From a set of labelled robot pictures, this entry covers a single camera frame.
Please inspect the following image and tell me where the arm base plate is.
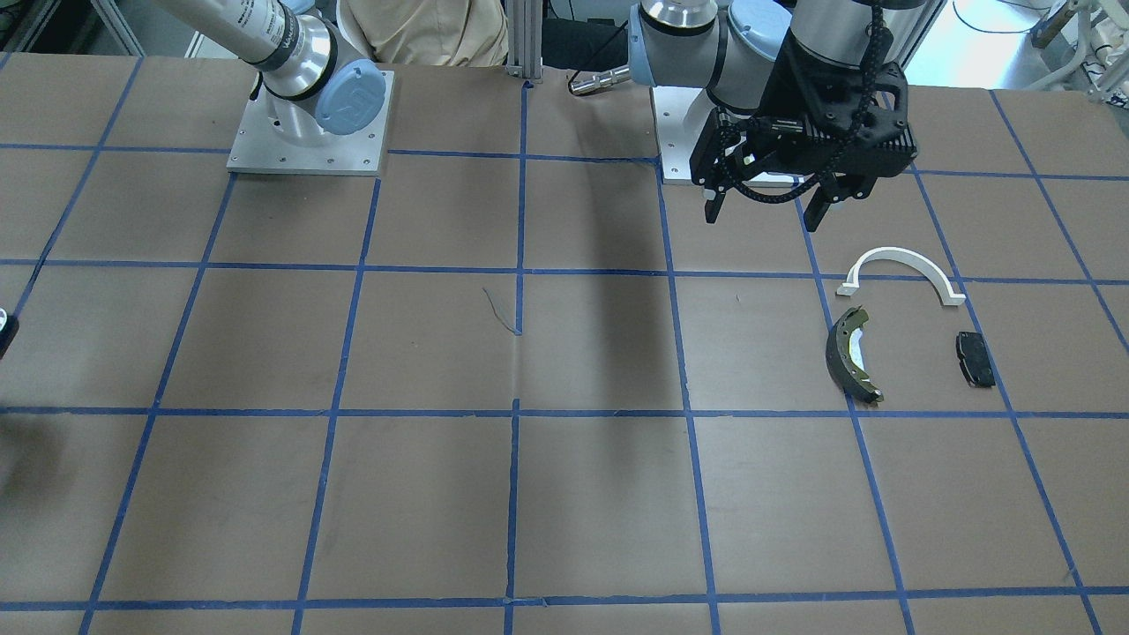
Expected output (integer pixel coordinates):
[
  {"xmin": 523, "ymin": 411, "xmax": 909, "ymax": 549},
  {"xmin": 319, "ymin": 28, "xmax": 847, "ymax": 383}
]
[
  {"xmin": 653, "ymin": 86, "xmax": 714, "ymax": 185},
  {"xmin": 227, "ymin": 70, "xmax": 396, "ymax": 176}
]

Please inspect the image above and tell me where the aluminium frame post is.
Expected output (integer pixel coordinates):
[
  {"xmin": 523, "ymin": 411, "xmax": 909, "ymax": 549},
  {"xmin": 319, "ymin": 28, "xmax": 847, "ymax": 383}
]
[{"xmin": 504, "ymin": 1, "xmax": 544, "ymax": 84}]

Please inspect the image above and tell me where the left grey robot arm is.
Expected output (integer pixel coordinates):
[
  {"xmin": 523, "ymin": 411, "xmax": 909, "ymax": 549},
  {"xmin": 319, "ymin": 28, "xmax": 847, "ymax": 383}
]
[{"xmin": 625, "ymin": 1, "xmax": 942, "ymax": 232}]

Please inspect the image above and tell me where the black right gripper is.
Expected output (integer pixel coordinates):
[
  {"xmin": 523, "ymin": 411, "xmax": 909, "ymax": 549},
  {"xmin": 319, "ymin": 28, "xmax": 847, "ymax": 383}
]
[{"xmin": 0, "ymin": 308, "xmax": 19, "ymax": 358}]

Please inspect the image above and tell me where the black brake pad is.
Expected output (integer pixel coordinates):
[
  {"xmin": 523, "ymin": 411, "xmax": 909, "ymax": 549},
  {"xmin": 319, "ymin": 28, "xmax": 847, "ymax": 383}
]
[{"xmin": 955, "ymin": 331, "xmax": 997, "ymax": 388}]

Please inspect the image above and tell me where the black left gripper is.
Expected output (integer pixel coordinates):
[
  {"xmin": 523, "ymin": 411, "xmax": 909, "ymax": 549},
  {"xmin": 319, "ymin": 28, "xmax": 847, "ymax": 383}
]
[{"xmin": 690, "ymin": 54, "xmax": 918, "ymax": 233}]

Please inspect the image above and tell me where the person in beige shirt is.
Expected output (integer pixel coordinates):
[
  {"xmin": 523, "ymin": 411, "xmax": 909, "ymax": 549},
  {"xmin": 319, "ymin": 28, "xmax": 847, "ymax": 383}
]
[{"xmin": 338, "ymin": 1, "xmax": 509, "ymax": 68}]

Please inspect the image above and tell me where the white curved plastic bracket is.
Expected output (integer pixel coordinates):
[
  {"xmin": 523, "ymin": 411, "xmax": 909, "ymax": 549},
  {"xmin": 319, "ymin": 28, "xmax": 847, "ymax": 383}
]
[{"xmin": 835, "ymin": 246, "xmax": 968, "ymax": 307}]

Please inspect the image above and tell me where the olive brake shoe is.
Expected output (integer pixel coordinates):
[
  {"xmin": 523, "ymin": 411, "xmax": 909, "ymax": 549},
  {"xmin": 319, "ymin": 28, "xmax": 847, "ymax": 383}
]
[{"xmin": 824, "ymin": 306, "xmax": 886, "ymax": 405}]

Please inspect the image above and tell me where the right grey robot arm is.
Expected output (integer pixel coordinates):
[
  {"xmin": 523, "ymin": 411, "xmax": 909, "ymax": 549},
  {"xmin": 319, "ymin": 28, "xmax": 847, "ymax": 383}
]
[{"xmin": 3, "ymin": 1, "xmax": 382, "ymax": 385}]

